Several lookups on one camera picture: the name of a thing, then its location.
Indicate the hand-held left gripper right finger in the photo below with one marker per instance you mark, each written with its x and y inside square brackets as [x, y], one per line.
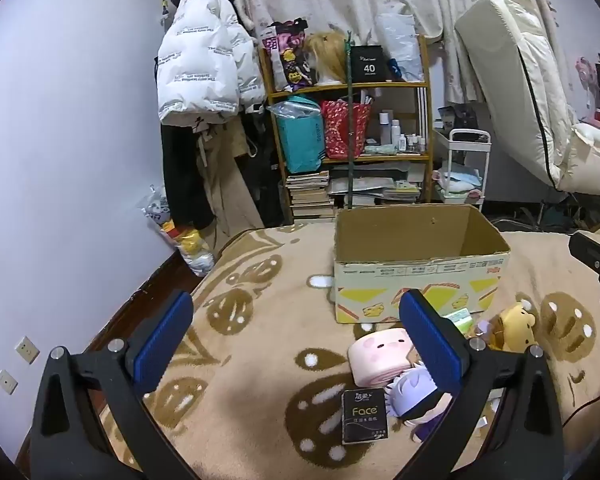
[430, 340]

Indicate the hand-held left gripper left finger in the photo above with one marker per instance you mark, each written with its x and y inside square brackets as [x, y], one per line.
[162, 340]

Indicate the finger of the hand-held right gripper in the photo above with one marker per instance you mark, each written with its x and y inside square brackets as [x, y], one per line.
[592, 250]

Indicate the pink square plush toy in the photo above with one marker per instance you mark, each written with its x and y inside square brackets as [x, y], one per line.
[375, 355]

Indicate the cardboard box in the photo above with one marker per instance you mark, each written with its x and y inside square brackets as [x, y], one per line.
[370, 285]

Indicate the yellow bear plush toy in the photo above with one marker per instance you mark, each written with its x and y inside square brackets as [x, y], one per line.
[517, 325]

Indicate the green and white packet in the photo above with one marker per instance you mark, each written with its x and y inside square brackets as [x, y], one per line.
[460, 319]

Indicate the lavender plush toy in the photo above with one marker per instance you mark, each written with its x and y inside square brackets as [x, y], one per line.
[486, 332]

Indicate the white-haired plush doll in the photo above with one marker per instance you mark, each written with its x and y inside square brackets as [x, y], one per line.
[405, 395]

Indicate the cream cushion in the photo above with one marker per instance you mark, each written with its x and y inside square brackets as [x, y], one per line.
[595, 155]

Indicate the plastic bag of toys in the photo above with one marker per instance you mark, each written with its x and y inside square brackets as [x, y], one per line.
[190, 245]

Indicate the beige patterned blanket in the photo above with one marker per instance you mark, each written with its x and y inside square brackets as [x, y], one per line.
[260, 360]

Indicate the black tissue packet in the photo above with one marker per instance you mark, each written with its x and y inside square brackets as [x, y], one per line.
[364, 417]

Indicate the light blue cloth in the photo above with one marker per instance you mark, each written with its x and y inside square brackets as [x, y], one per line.
[460, 180]

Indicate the pink fan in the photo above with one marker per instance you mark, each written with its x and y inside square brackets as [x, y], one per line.
[585, 72]

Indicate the pile of magazines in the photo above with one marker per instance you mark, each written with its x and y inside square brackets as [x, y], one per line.
[375, 187]

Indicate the black hanging coat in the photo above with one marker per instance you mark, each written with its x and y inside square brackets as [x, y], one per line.
[180, 175]

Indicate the beige hanging coat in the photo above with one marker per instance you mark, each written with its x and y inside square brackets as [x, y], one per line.
[225, 185]

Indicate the white trolley cart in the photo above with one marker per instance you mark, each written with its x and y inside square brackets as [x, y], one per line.
[467, 135]

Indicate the stack of books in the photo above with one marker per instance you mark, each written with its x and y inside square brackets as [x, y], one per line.
[307, 195]

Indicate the white mattress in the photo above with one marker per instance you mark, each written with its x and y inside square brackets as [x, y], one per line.
[510, 60]

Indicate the dark hanging bag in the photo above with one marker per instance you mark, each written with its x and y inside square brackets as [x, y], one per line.
[260, 170]

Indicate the group of cosmetic bottles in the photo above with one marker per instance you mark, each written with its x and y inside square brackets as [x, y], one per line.
[395, 132]

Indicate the green pole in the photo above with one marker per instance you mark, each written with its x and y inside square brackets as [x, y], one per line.
[350, 135]

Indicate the red patterned bag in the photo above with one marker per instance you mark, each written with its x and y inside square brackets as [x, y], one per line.
[337, 130]

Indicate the teal bag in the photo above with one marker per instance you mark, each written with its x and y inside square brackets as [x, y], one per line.
[300, 140]

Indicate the wooden shelf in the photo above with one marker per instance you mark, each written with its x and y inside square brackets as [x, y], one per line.
[340, 88]

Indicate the black box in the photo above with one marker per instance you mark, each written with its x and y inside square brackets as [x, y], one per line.
[367, 65]

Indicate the clear plastic bag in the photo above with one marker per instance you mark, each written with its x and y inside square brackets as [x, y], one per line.
[400, 40]

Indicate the white puffer jacket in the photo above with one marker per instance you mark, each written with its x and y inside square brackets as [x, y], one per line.
[200, 55]

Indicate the blonde wig head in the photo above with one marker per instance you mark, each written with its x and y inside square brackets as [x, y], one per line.
[327, 55]

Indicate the pink and black printed bag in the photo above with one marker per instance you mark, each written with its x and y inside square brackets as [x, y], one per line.
[290, 60]

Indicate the white wall outlet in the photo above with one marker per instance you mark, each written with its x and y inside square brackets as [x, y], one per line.
[26, 350]
[5, 382]

